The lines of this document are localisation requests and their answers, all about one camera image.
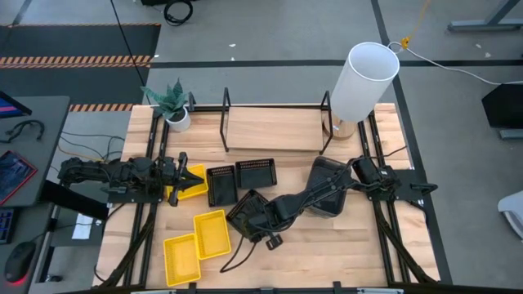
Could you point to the black keyboard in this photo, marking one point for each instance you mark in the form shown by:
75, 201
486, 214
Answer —
6, 226

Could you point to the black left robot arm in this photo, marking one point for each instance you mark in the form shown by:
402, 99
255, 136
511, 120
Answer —
122, 173

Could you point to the wooden shelf with black frame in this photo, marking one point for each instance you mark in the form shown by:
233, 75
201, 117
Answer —
274, 130

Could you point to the white chair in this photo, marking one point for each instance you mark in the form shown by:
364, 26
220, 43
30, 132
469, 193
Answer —
512, 208

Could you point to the black computer monitor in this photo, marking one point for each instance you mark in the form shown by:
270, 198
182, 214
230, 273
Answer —
10, 107

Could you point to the black flat panel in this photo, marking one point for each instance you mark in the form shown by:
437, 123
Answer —
73, 200

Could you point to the black aluminium rig frame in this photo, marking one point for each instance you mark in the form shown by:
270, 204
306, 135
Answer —
143, 265

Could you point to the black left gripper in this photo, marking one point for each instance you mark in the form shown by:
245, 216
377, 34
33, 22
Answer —
173, 175

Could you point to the green plant in white pot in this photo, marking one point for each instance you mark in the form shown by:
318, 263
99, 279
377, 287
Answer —
180, 121

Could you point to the black plastic basket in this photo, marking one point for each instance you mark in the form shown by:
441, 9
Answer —
239, 212
256, 175
222, 188

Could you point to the yellow plastic basket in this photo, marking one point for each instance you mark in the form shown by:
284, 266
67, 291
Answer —
199, 192
181, 259
212, 234

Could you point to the large dark grey bin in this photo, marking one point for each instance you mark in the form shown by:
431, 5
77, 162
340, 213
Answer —
324, 165

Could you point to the black mat with orange stripes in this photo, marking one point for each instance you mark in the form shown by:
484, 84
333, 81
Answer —
81, 41

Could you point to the red-edged dark tablet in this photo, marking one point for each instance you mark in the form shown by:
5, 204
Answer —
14, 173

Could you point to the black box with grey base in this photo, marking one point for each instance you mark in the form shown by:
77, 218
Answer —
504, 106

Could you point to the black computer mouse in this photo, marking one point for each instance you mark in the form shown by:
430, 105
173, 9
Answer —
20, 259

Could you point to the dark desk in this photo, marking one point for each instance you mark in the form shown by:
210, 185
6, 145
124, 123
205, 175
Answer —
45, 122

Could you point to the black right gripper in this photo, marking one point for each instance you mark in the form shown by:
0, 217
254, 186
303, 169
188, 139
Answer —
259, 226

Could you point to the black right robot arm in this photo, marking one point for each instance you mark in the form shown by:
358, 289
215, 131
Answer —
302, 200

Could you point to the silver aluminium profile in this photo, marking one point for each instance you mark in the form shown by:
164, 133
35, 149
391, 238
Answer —
153, 291
380, 291

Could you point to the grey desk foot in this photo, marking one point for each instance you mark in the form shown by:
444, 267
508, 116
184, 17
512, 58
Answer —
482, 25

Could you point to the white paper sheet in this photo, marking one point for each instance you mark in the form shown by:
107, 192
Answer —
82, 228

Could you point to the white lamp with wooden base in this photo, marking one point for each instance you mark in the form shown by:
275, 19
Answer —
359, 85

